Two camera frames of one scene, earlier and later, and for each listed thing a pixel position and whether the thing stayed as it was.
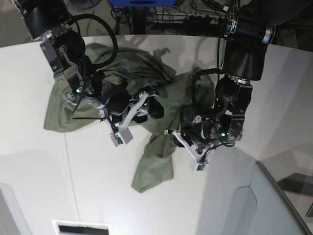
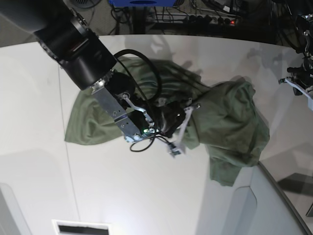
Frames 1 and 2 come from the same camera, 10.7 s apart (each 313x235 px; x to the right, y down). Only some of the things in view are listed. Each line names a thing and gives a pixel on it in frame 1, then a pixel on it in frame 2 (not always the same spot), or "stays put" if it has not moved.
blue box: [143, 3] stays put
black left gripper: [119, 103] -> [169, 116]
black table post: [139, 20] stays put
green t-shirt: [185, 95] -> [227, 122]
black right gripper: [196, 134] -> [302, 76]
